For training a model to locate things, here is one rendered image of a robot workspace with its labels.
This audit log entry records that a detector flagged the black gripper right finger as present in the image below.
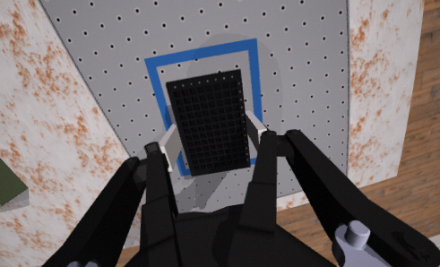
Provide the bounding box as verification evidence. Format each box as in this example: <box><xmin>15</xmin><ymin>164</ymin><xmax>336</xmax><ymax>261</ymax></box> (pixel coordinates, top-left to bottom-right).
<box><xmin>228</xmin><ymin>110</ymin><xmax>440</xmax><ymax>267</ymax></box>

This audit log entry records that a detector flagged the blue tape outline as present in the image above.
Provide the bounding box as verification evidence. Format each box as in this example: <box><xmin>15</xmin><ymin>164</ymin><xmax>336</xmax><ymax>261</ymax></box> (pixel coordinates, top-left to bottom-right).
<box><xmin>144</xmin><ymin>39</ymin><xmax>263</xmax><ymax>176</ymax></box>

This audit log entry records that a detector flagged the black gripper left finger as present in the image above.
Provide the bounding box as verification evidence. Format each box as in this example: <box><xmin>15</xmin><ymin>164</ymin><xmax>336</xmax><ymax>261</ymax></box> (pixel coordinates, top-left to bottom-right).
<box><xmin>41</xmin><ymin>124</ymin><xmax>183</xmax><ymax>267</ymax></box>

